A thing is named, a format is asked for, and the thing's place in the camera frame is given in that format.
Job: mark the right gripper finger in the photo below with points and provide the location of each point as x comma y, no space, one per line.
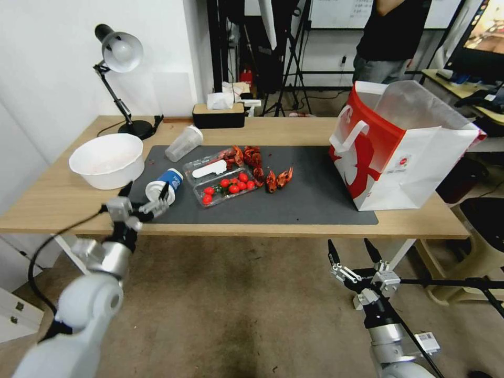
386,280
346,273

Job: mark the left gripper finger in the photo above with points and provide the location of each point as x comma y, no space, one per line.
155,206
118,208

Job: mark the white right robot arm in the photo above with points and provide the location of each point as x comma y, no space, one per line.
393,346

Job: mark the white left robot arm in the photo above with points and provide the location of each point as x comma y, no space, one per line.
75,315

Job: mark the clear disposable takeout box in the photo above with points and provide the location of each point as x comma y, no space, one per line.
226,185

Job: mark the black tissue box wooden lid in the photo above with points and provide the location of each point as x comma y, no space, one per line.
218,117

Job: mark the red white delivery bag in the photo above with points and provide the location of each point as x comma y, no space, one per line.
393,157

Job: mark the white table leg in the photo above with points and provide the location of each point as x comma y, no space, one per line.
71,254
401,256

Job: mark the blue white bottle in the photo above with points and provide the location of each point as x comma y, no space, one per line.
171,181

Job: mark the white plastic bowl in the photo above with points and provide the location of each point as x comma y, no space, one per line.
108,159

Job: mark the beige plastic stool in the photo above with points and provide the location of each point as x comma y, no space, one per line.
445,271

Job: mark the clear shaker bottle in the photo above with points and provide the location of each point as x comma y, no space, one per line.
183,143

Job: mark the dark grey table mat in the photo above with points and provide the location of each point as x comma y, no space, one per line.
307,197

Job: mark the red crayfish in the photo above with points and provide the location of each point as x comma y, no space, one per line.
258,174
271,183
284,178
252,154
236,153

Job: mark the black waste bin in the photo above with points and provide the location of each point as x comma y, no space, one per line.
460,181

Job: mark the white tissue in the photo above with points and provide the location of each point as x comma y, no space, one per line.
219,100

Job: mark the white drawer cabinet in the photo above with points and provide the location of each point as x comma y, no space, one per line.
15,299

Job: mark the black desk lamp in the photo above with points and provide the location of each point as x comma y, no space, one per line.
120,49

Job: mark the black metal rack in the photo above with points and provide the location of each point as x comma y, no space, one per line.
224,43

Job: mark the black tripod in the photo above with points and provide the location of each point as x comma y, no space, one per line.
293,67

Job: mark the wooden side desk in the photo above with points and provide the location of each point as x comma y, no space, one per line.
445,84

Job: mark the person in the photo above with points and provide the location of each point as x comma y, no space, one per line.
390,39

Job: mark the white whiteboard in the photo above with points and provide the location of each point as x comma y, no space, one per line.
338,13

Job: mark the black computer monitor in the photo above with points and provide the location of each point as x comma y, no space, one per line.
482,35

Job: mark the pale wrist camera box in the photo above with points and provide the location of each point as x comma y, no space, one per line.
134,224
363,298

